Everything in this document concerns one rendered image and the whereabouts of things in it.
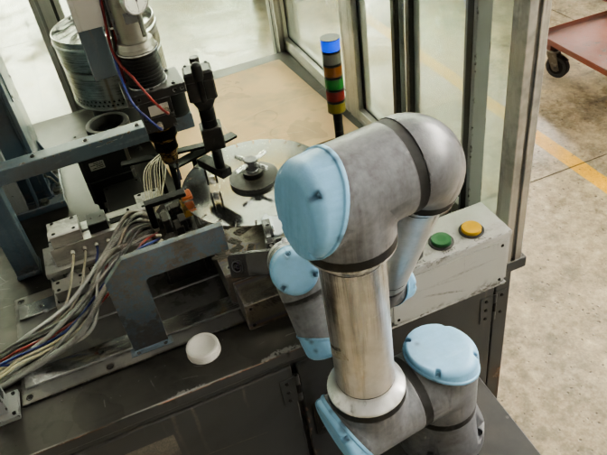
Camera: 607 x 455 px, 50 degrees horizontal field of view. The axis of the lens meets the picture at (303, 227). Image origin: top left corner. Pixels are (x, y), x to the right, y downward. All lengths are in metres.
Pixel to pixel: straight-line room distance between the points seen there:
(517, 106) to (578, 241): 1.52
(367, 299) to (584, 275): 1.87
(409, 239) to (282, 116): 1.24
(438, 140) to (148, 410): 0.84
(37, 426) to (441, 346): 0.80
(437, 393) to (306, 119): 1.21
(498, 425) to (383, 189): 0.64
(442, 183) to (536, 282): 1.83
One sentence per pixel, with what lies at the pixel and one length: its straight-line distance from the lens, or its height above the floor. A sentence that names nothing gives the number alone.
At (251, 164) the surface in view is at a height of 1.00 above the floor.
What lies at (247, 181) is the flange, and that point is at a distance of 1.44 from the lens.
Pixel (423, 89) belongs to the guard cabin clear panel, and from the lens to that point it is 1.62.
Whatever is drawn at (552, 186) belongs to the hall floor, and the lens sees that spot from 3.02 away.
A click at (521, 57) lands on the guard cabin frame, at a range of 1.23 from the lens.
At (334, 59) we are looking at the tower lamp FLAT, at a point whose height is 1.11.
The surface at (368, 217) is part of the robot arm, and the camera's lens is 0.70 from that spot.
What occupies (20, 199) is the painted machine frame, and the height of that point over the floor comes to 0.81.
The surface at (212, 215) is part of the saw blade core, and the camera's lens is 1.39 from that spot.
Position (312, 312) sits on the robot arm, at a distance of 1.04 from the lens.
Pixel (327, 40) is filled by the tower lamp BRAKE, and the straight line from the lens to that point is 1.54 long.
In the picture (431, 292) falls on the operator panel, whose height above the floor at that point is 0.81.
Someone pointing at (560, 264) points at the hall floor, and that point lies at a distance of 2.64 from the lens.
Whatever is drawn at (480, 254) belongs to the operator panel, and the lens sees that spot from 1.36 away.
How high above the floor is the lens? 1.78
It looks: 39 degrees down
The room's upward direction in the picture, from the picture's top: 9 degrees counter-clockwise
